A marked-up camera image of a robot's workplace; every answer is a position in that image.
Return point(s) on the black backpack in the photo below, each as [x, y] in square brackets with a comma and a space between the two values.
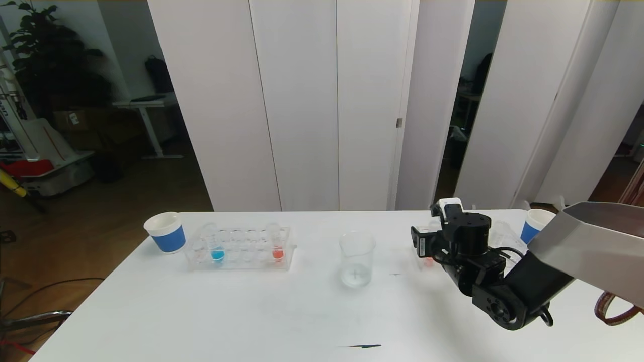
[158, 75]

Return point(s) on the white folding partition screen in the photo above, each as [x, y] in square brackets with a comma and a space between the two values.
[302, 100]
[528, 100]

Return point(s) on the white standing desk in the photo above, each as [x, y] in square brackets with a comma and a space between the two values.
[146, 105]

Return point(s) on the dark floor outlet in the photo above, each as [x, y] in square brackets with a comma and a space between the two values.
[7, 237]

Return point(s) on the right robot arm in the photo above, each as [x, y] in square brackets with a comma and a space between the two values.
[593, 241]

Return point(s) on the white mobile machine base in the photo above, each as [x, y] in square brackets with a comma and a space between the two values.
[45, 146]

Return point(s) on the yellow black tool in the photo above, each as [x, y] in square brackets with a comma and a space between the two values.
[15, 188]

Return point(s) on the clear plastic beaker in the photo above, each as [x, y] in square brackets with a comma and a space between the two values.
[357, 276]

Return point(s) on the brown cardboard box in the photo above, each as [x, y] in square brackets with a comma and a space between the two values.
[88, 125]

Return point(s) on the red plastic item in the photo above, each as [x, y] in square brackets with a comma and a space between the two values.
[25, 168]

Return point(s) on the white blue paper cup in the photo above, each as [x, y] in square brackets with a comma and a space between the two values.
[531, 234]
[167, 239]

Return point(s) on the dark green potted plant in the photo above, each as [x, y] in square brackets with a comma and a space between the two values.
[50, 60]

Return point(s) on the grey metal stand leg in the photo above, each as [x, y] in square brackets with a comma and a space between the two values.
[45, 318]

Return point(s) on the black office chair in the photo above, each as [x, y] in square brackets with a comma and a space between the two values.
[484, 75]

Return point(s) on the blue pigment test tube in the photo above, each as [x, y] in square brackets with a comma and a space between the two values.
[218, 255]

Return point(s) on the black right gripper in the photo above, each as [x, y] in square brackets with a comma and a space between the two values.
[420, 243]

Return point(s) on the white pigment test tube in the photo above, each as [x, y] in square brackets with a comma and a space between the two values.
[503, 234]

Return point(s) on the clear plastic test tube rack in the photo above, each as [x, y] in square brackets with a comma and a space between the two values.
[517, 240]
[241, 251]

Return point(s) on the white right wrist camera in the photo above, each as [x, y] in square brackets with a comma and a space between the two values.
[451, 205]

